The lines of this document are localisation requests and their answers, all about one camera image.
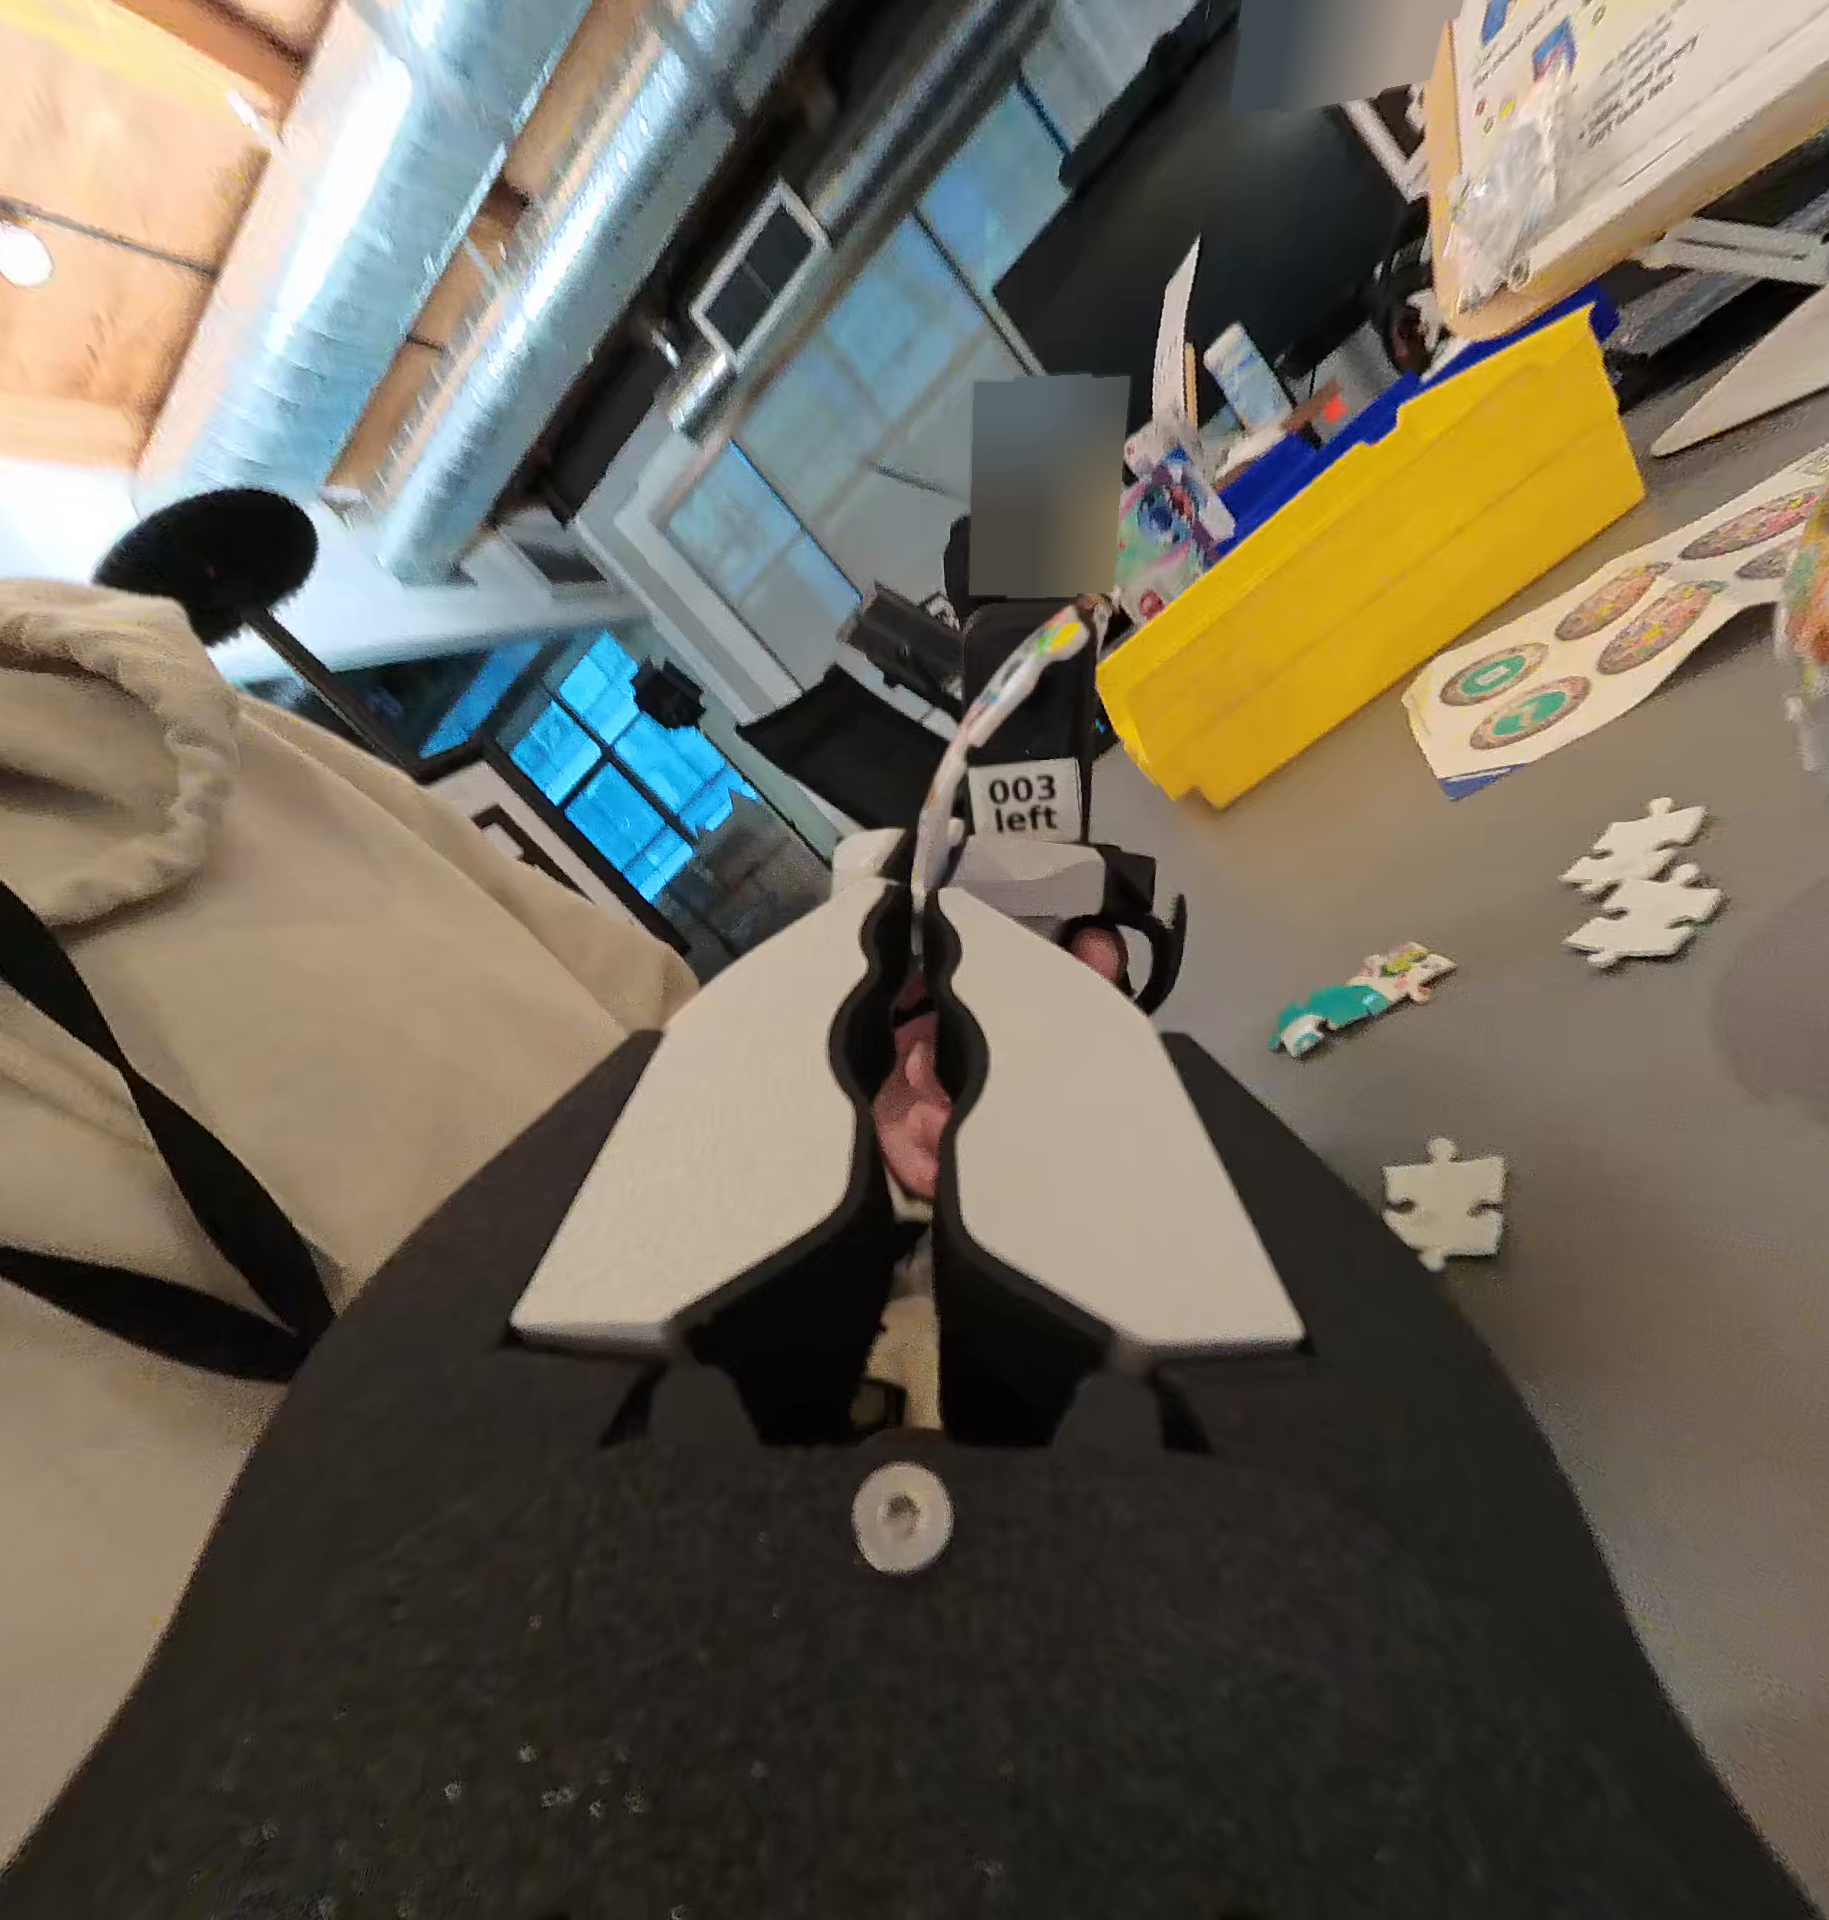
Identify black office chair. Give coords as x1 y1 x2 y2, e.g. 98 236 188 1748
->
735 584 992 872

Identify stacked blue plastic bins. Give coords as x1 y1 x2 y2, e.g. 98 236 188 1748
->
1214 285 1620 496

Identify white board stand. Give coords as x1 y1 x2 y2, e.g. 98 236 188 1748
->
1633 216 1829 289

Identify black round lamp on pole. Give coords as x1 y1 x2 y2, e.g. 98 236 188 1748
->
92 487 452 782

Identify yellow plastic bin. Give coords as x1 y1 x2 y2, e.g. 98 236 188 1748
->
1095 306 1647 811

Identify black neck lanyard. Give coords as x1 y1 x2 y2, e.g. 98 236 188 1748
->
0 846 339 1382

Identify glass window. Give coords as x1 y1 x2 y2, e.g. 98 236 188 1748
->
500 630 766 901

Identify printed sheet with circles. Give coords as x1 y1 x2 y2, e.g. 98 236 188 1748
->
1401 435 1829 803

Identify blue creature toy package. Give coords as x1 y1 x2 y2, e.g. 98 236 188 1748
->
1115 441 1238 601

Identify person's beige sweatshirt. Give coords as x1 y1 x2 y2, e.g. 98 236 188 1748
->
0 577 706 1531

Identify black panel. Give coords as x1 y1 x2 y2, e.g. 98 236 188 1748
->
1004 105 1432 391

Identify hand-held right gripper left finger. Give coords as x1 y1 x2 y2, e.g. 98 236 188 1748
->
510 879 917 1448

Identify small white carton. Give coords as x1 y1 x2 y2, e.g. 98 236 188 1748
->
1201 321 1296 428

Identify person's left hand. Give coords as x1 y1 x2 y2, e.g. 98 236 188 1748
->
871 975 948 1201

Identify silver ventilation duct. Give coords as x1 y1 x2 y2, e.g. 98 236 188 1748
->
375 0 857 586
134 0 586 496

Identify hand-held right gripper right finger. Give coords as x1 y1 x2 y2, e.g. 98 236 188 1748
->
923 886 1309 1448

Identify white board stand base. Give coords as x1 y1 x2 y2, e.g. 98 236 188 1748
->
1648 276 1829 458

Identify teal puzzle piece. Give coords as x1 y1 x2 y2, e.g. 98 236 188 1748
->
1269 943 1458 1059

